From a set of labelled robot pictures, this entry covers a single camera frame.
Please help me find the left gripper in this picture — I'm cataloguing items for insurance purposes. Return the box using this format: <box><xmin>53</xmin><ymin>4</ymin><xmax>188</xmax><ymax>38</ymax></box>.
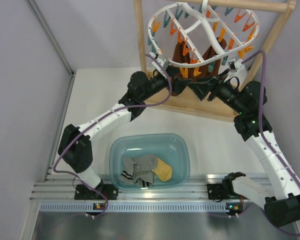
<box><xmin>139</xmin><ymin>65</ymin><xmax>192</xmax><ymax>101</ymax></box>

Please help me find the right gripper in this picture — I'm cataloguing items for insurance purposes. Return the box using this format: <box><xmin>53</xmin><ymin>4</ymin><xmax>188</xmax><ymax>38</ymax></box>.
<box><xmin>188</xmin><ymin>68</ymin><xmax>247</xmax><ymax>115</ymax></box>

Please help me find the white round clip hanger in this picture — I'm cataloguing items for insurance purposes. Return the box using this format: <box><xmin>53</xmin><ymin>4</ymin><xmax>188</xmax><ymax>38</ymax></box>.
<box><xmin>147</xmin><ymin>0</ymin><xmax>260</xmax><ymax>78</ymax></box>

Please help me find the yellow sock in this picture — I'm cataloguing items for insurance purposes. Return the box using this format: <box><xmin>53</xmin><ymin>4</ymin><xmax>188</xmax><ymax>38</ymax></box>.
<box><xmin>152</xmin><ymin>158</ymin><xmax>173</xmax><ymax>182</ymax></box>

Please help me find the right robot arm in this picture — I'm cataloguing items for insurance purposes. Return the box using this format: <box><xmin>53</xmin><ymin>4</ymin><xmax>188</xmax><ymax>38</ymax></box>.
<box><xmin>188</xmin><ymin>70</ymin><xmax>300</xmax><ymax>228</ymax></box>

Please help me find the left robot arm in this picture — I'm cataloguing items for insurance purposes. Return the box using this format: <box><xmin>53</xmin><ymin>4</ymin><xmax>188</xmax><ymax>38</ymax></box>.
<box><xmin>57</xmin><ymin>66</ymin><xmax>191</xmax><ymax>199</ymax></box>

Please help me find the wooden hanging rack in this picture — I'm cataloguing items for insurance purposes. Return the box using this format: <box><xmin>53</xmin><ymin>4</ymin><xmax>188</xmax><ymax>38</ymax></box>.
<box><xmin>133</xmin><ymin>0</ymin><xmax>297</xmax><ymax>123</ymax></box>

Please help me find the teal plastic tub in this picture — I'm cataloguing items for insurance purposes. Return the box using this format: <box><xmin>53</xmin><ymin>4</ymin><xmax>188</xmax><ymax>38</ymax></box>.
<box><xmin>109</xmin><ymin>133</ymin><xmax>191</xmax><ymax>191</ymax></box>

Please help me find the grey striped sock left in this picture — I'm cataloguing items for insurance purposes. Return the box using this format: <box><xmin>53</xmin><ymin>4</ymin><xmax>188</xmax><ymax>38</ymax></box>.
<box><xmin>119</xmin><ymin>157</ymin><xmax>139</xmax><ymax>185</ymax></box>

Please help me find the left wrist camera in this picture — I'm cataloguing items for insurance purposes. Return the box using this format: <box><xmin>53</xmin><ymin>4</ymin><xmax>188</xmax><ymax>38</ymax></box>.
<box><xmin>149</xmin><ymin>52</ymin><xmax>170</xmax><ymax>71</ymax></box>

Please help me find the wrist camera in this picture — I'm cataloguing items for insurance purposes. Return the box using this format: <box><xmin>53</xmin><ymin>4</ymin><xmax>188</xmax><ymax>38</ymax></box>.
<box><xmin>149</xmin><ymin>52</ymin><xmax>170</xmax><ymax>71</ymax></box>
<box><xmin>227</xmin><ymin>58</ymin><xmax>245</xmax><ymax>74</ymax></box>

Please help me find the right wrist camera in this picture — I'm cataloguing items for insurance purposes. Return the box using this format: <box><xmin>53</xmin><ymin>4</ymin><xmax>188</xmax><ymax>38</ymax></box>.
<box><xmin>227</xmin><ymin>58</ymin><xmax>245</xmax><ymax>74</ymax></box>

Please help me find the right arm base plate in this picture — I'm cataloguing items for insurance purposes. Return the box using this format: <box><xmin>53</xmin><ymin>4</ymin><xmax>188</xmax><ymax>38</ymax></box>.
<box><xmin>206</xmin><ymin>183</ymin><xmax>240</xmax><ymax>202</ymax></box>

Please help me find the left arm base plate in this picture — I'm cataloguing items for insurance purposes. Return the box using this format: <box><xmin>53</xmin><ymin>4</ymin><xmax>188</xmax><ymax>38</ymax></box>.
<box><xmin>74</xmin><ymin>184</ymin><xmax>119</xmax><ymax>200</ymax></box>

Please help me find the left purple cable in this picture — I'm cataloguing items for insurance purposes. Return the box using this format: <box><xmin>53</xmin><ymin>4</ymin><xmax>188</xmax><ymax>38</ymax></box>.
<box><xmin>52</xmin><ymin>53</ymin><xmax>173</xmax><ymax>218</ymax></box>

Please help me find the aluminium mounting rail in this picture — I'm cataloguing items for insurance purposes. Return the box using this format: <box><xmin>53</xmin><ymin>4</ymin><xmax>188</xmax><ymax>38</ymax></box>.
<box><xmin>30</xmin><ymin>174</ymin><xmax>225</xmax><ymax>202</ymax></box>

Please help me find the slotted cable duct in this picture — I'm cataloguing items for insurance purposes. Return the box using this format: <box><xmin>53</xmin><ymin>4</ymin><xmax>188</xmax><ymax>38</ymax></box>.
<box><xmin>39</xmin><ymin>201</ymin><xmax>242</xmax><ymax>213</ymax></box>

